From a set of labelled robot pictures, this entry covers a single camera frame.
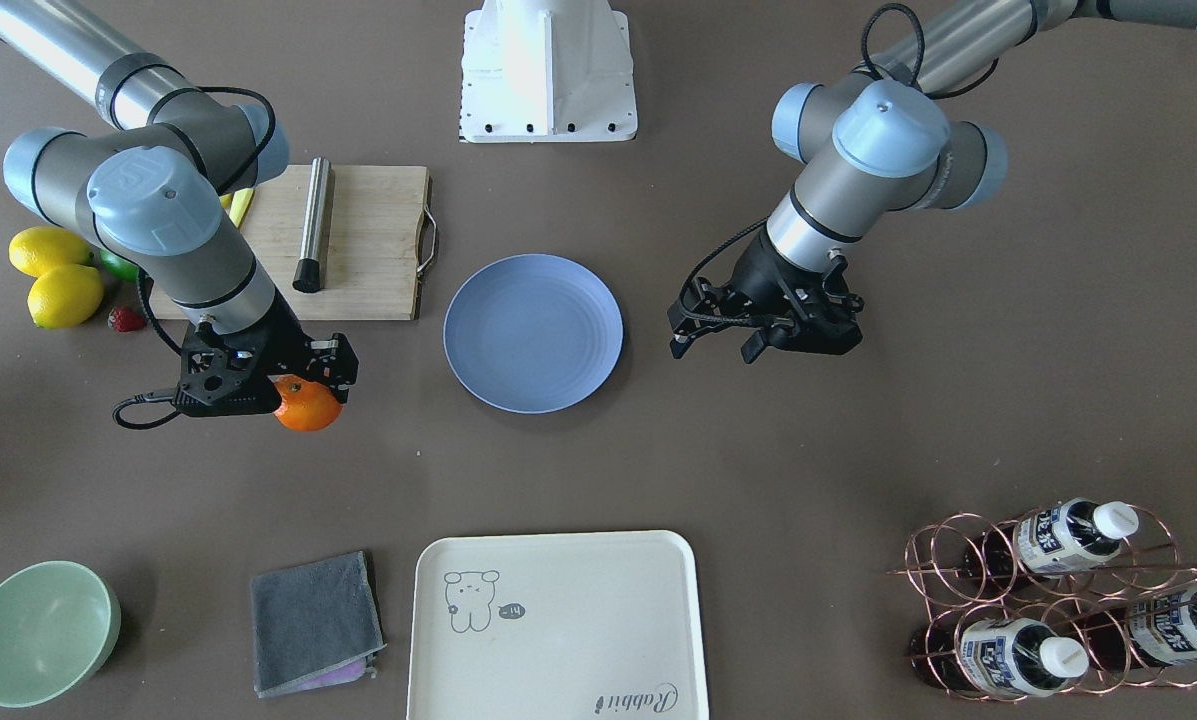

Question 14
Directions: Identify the yellow plastic knife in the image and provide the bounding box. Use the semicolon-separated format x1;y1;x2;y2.
220;187;255;228

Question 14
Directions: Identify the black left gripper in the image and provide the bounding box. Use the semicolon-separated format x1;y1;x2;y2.
668;228;864;365

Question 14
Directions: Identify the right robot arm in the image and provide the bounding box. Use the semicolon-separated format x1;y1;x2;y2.
0;1;359;416

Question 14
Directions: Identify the cream rabbit tray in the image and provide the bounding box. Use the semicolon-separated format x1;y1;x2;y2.
406;530;711;719

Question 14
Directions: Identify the green bowl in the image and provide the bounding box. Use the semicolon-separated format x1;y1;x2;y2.
0;560;121;708

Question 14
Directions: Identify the tea bottle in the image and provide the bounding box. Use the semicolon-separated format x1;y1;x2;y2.
1077;584;1197;671
906;611;1090;702
965;498;1140;588

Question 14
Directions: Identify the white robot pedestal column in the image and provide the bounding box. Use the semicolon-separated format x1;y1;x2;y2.
458;1;639;144

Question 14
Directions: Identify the wooden cutting board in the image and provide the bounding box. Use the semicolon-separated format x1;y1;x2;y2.
146;163;439;322

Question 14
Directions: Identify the orange mandarin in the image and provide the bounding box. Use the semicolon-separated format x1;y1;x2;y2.
273;374;344;432

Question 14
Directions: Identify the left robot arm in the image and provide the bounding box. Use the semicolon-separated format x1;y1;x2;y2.
667;1;1197;364

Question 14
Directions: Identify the green lime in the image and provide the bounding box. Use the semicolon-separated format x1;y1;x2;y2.
98;249;141;283

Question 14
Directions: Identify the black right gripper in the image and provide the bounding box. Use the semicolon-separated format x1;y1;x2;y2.
176;295;359;417

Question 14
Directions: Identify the yellow lemon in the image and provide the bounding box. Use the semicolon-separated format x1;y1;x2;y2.
28;264;104;329
8;225;92;277

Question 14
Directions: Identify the grey folded cloth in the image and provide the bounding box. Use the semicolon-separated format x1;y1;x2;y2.
250;550;387;700

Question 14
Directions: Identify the blue plate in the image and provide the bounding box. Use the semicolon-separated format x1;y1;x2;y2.
442;252;624;414

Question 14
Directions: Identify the copper wire bottle rack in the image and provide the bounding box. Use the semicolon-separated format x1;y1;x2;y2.
901;501;1197;697

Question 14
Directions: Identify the red strawberry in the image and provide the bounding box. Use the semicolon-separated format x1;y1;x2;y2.
107;306;147;332

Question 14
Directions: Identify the steel muddler with black tip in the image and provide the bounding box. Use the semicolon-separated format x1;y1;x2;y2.
292;158;336;293

